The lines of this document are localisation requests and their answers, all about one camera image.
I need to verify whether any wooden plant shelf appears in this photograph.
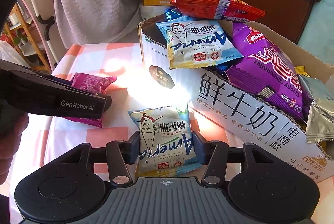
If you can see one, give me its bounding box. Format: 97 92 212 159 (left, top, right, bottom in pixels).
3 3 52 73

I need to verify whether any silver foil snack packet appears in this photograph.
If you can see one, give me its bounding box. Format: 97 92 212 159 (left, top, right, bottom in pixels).
298 75 333 143

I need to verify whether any purple noodle snack bag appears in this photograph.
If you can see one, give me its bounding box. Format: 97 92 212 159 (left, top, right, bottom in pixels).
226 23 305 120

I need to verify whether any white plastic bag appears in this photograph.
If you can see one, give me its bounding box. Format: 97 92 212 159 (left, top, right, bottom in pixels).
0 41 30 68

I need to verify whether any magenta snack packet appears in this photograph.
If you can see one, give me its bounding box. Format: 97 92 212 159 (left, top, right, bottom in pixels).
66 73 117 128

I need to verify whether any white plastic sack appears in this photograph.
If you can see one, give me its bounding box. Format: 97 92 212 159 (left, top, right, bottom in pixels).
140 5 170 20

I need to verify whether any light blue sofa cushion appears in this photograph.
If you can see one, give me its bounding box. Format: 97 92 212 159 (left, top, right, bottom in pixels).
298 0 333 65

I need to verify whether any red noodle snack bag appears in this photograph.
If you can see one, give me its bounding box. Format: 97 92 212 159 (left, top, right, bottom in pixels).
170 0 266 23

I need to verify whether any person's left hand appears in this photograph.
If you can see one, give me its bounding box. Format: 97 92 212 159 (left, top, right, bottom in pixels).
0 113 29 184

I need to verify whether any pink checkered tablecloth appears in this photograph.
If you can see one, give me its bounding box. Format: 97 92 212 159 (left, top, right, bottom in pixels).
8 42 334 224

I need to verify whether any light blue Ameria packet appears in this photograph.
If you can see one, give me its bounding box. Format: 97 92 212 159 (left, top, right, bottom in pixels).
128 102 201 177
156 18 245 70

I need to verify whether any white milk carton tray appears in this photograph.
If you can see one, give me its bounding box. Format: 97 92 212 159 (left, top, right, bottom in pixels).
138 15 333 182

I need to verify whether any yellow waffle packet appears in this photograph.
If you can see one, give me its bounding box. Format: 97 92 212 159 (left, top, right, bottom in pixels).
294 66 310 78

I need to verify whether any pink folding chair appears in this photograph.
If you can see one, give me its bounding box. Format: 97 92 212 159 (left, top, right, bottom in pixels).
22 0 67 70

